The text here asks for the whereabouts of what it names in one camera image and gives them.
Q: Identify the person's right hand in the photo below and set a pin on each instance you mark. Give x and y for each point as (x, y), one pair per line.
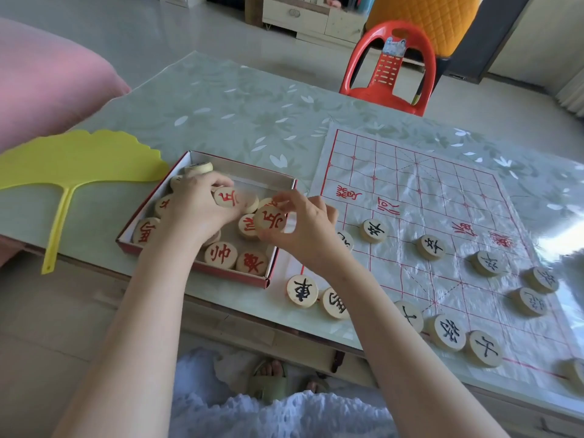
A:
(315, 237)

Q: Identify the person's left hand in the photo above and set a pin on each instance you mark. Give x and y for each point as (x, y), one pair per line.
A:
(194, 209)

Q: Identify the person's left fingers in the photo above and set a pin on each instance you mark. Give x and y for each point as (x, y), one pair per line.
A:
(216, 180)

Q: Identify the person's right thumb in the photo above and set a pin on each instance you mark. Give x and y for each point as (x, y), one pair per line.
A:
(290, 223)

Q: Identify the red-marked wooden chess piece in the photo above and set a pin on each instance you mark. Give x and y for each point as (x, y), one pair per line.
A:
(269, 221)
(226, 198)

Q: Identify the person's left forearm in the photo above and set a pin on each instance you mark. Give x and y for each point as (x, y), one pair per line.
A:
(137, 342)

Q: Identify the person's right forearm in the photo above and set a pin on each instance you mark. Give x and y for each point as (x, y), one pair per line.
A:
(401, 360)

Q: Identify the red cardboard box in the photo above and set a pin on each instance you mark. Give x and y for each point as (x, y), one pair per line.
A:
(269, 183)

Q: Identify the green floral table cover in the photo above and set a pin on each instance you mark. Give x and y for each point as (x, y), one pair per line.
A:
(228, 109)

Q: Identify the pile of red-marked chess pieces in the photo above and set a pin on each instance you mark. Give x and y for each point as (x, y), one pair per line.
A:
(221, 255)

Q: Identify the white plastic chessboard sheet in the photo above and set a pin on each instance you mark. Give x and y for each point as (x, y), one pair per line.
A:
(410, 186)

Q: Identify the yellow leaf-shaped plastic fan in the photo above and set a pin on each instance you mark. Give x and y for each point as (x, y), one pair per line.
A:
(82, 159)

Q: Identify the red plastic chair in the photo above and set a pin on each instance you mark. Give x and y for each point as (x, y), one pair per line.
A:
(388, 93)

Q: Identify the green slipper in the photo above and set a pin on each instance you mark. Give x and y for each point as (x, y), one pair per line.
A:
(267, 387)
(317, 385)

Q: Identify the white wooden cabinet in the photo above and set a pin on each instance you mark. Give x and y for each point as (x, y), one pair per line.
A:
(310, 18)

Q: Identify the set of black-marked chess pieces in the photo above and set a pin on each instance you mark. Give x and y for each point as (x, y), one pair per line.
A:
(449, 332)

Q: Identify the pink sofa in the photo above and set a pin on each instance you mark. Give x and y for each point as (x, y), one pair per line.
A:
(45, 86)

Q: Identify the white lace dress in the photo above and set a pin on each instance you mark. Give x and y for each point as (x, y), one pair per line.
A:
(273, 419)

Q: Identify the blue white chair sticker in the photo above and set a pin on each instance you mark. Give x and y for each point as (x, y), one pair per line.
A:
(393, 46)

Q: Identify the yellow quilted seat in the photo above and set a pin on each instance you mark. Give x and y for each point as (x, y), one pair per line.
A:
(424, 18)

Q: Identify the black door frame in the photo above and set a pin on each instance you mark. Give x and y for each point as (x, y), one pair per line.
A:
(488, 36)

